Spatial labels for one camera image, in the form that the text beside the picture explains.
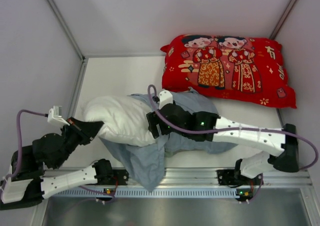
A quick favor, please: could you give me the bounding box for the white pillow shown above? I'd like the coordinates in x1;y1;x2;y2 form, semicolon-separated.
82;96;156;147

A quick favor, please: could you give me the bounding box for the green beige patchwork pillowcase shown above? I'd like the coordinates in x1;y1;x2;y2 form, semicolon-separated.
99;94;236;191

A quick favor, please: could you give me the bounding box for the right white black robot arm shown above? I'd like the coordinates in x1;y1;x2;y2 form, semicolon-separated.
146;103;300;178

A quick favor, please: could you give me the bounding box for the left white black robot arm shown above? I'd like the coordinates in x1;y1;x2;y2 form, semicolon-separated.
0;117;114;210

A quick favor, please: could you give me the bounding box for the red cartoon couple pillow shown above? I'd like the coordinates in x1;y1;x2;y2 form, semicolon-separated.
160;35;297;109

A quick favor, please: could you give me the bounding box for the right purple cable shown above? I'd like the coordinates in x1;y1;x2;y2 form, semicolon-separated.
147;85;320;203

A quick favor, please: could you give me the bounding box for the purple cable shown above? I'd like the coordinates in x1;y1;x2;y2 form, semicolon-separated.
147;85;320;203
0;109;118;204

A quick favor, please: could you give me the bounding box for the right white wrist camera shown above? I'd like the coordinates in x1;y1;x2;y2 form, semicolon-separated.
158;90;174;110

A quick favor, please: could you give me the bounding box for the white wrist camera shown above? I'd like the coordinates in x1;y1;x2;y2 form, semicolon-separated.
47;106;70;128
158;90;174;110

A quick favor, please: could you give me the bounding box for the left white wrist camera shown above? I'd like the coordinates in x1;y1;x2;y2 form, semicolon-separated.
47;106;70;128

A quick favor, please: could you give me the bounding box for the aluminium mounting rail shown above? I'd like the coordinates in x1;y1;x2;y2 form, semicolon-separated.
44;167;314;186

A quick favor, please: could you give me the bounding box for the left black base bracket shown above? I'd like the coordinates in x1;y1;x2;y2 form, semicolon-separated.
110;169;129;186

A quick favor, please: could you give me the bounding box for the black base bracket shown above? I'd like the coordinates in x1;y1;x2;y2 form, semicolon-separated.
216;169;262;188
110;169;129;186

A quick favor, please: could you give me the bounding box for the slotted grey cable duct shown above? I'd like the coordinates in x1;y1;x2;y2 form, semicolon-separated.
55;188;240;199

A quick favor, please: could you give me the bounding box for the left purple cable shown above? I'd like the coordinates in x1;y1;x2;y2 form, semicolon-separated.
0;109;118;204

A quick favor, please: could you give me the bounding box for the right black base bracket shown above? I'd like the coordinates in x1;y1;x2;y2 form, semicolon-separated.
216;169;262;188

